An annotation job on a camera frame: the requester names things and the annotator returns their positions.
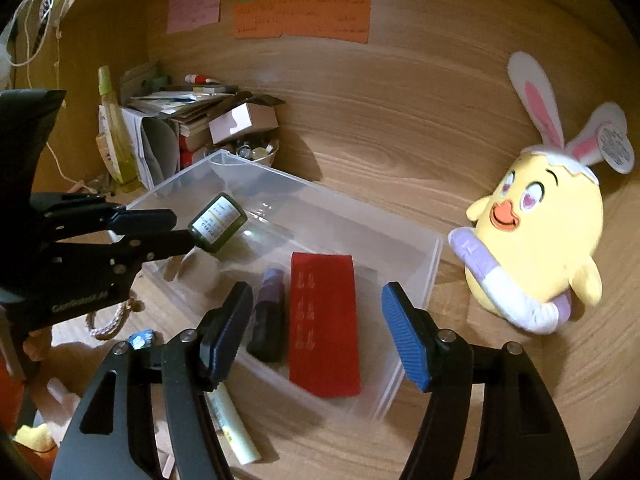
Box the yellow green spray bottle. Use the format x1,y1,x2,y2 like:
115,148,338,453
98,65,140,193

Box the pale green tube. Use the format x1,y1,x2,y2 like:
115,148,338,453
206,384,262,466

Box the yellow chick plush toy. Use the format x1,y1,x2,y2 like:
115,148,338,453
448,51,634,335

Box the white folded paper booklets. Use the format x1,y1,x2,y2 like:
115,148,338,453
96,105,180,190

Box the blue Max blade box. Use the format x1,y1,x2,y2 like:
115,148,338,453
128,330,155,350

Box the orange sticky note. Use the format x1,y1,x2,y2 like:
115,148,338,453
232,0,371,44

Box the pink sticky note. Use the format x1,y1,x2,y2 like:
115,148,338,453
166,0,220,35

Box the stack of books and papers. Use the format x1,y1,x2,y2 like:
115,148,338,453
120,63,284,139

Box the white bowl of trinkets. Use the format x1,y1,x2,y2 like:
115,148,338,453
221,136,280,167

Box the purple black spray bottle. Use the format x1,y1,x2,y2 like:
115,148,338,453
247,268,285,363

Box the red white marker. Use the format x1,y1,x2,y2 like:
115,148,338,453
184,74,220,86

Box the clear plastic storage bin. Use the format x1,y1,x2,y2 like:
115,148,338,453
132,152,442,420

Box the small white cardboard box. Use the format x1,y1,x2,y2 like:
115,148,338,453
208,103,279,144

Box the white charging cable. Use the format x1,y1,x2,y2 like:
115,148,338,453
4,0,97,195

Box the dark green dropper bottle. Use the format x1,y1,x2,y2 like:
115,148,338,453
188,192,247,254

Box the red envelope pouch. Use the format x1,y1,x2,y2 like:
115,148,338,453
288,252,361,399

